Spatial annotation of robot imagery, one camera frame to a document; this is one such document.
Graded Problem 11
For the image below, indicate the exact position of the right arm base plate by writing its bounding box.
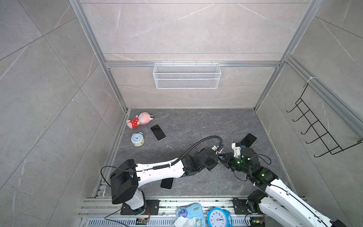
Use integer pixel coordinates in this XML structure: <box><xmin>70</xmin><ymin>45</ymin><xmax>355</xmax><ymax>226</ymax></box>
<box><xmin>232</xmin><ymin>198</ymin><xmax>255</xmax><ymax>215</ymax></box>

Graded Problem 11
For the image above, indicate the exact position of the black wire hook rack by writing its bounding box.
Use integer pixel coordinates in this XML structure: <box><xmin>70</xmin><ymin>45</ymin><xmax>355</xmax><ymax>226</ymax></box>
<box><xmin>286</xmin><ymin>83</ymin><xmax>363</xmax><ymax>158</ymax></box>

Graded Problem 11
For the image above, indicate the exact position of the blue alarm clock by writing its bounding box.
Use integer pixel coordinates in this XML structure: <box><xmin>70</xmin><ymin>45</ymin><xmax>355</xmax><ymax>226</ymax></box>
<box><xmin>207</xmin><ymin>208</ymin><xmax>233</xmax><ymax>227</ymax></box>

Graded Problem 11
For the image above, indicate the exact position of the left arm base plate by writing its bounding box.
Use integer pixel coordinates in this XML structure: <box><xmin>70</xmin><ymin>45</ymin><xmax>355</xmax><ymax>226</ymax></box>
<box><xmin>120</xmin><ymin>200</ymin><xmax>160</xmax><ymax>215</ymax></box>

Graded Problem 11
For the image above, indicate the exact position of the blue tissue pack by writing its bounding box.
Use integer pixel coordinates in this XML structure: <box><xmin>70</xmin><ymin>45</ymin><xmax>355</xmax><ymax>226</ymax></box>
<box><xmin>174</xmin><ymin>203</ymin><xmax>206</xmax><ymax>227</ymax></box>

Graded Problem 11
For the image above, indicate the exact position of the small cream alarm clock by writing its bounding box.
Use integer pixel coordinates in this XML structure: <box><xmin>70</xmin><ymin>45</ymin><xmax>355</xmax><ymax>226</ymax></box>
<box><xmin>131</xmin><ymin>131</ymin><xmax>145</xmax><ymax>147</ymax></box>

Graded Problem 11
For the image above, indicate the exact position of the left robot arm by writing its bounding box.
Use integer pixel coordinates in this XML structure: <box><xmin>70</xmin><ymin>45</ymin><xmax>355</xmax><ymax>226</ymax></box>
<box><xmin>110</xmin><ymin>148</ymin><xmax>218</xmax><ymax>211</ymax></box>

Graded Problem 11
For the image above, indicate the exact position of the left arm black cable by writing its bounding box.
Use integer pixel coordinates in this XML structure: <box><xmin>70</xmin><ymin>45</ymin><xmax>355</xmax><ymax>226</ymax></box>
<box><xmin>170</xmin><ymin>135</ymin><xmax>224</xmax><ymax>166</ymax></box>

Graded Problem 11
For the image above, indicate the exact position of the phone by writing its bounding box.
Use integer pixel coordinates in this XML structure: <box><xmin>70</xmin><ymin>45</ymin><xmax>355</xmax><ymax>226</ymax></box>
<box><xmin>240</xmin><ymin>133</ymin><xmax>257</xmax><ymax>147</ymax></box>
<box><xmin>160</xmin><ymin>178</ymin><xmax>174</xmax><ymax>190</ymax></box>
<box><xmin>150</xmin><ymin>124</ymin><xmax>166</xmax><ymax>141</ymax></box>

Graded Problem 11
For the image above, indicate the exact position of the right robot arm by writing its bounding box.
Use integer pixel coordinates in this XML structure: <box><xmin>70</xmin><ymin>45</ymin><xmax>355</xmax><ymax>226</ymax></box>
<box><xmin>216</xmin><ymin>148</ymin><xmax>345</xmax><ymax>227</ymax></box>

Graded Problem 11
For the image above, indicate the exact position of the pink plush toy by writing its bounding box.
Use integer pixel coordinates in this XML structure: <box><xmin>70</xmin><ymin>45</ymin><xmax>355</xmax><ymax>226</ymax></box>
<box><xmin>126</xmin><ymin>112</ymin><xmax>154</xmax><ymax>129</ymax></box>

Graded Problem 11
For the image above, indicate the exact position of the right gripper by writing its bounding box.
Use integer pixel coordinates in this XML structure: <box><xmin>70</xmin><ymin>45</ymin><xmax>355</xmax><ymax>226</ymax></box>
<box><xmin>220</xmin><ymin>152</ymin><xmax>252</xmax><ymax>176</ymax></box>

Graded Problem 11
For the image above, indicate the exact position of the white wire mesh basket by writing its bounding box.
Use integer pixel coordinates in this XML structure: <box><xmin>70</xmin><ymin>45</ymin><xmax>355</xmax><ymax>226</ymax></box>
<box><xmin>153</xmin><ymin>63</ymin><xmax>222</xmax><ymax>89</ymax></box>

